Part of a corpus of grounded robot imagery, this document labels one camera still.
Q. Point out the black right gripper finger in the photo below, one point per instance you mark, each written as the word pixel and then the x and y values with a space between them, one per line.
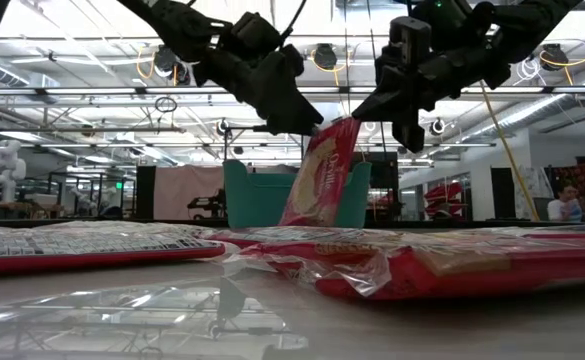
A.
pixel 411 131
pixel 379 109

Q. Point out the silver ventilation duct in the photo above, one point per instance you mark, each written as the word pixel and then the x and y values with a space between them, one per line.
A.
pixel 537 112

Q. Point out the beige curtain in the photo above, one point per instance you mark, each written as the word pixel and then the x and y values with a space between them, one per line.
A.
pixel 187 192

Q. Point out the black upright panel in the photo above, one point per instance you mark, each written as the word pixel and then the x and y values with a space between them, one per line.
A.
pixel 144 192

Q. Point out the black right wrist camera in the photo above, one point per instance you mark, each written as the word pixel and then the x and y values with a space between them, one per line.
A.
pixel 409 37

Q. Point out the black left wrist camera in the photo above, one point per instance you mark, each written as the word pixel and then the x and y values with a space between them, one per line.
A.
pixel 254 32

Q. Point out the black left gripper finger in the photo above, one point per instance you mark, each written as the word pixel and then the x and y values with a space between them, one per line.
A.
pixel 287 112

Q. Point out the red equipment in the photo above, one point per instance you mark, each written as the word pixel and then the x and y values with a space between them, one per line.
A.
pixel 442 197

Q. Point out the white humanoid robot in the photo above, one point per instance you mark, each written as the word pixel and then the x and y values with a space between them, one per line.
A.
pixel 4 170

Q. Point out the red popcorn bag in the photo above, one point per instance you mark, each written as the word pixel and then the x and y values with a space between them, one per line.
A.
pixel 87 260
pixel 322 185
pixel 312 233
pixel 472 280

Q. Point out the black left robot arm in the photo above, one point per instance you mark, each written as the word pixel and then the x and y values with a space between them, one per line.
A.
pixel 172 20

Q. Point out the black metal stand frame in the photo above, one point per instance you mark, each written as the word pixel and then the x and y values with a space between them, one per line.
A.
pixel 242 129

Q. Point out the seated person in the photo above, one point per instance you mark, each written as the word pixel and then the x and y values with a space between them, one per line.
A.
pixel 564 207

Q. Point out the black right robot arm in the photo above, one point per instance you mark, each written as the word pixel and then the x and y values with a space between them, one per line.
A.
pixel 537 20

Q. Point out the black screen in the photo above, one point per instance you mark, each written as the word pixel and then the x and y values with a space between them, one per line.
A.
pixel 384 172

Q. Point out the teal plastic basket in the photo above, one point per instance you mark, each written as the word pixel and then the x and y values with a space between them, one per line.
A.
pixel 257 200

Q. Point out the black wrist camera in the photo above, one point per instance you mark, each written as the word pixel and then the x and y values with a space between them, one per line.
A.
pixel 409 37
pixel 254 32

